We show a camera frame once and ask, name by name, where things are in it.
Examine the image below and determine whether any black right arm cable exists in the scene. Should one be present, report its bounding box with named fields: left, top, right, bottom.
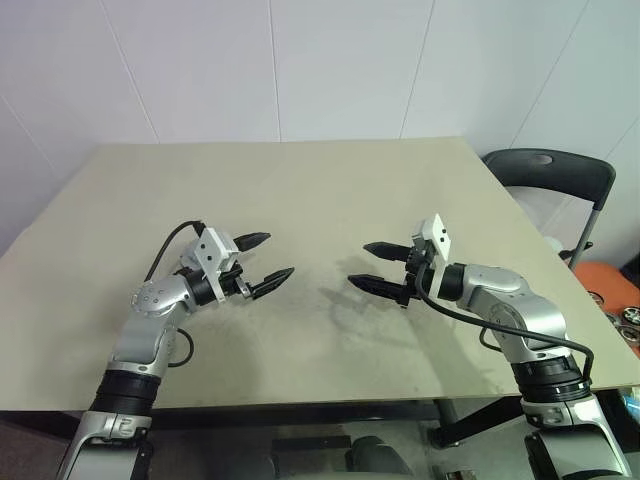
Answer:
left=417, top=259, right=596, bottom=389

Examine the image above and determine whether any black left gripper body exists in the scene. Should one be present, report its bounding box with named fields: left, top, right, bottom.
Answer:
left=219, top=235, right=256, bottom=301

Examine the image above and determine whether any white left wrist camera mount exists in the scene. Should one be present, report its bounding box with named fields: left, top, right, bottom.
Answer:
left=179, top=227, right=241, bottom=304

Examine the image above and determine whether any black table frame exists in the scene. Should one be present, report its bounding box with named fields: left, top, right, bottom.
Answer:
left=0, top=387, right=640, bottom=450

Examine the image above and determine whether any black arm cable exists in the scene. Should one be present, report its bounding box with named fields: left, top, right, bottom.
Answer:
left=144, top=219, right=206, bottom=370
left=417, top=259, right=596, bottom=389

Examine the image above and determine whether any dark grey rounded shape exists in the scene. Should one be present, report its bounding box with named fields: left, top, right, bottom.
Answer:
left=344, top=434, right=419, bottom=480

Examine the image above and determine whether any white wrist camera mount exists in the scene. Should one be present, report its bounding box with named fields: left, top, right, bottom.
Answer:
left=410, top=213, right=454, bottom=301
left=179, top=227, right=241, bottom=304

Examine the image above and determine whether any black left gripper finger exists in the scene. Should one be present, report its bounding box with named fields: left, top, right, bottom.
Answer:
left=236, top=231, right=273, bottom=253
left=247, top=266, right=296, bottom=301

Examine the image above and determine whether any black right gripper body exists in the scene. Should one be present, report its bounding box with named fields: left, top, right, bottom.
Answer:
left=399, top=234, right=436, bottom=309

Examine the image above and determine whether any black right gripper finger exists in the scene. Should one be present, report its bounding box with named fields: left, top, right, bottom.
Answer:
left=346, top=273, right=409, bottom=303
left=362, top=241, right=414, bottom=262

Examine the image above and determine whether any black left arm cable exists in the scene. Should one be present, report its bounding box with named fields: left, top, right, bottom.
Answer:
left=144, top=219, right=206, bottom=370

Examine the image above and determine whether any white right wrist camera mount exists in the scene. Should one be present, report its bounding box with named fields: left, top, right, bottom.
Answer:
left=410, top=213, right=454, bottom=301

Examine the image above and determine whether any black folding chair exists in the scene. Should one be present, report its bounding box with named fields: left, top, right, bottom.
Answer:
left=482, top=148, right=617, bottom=271

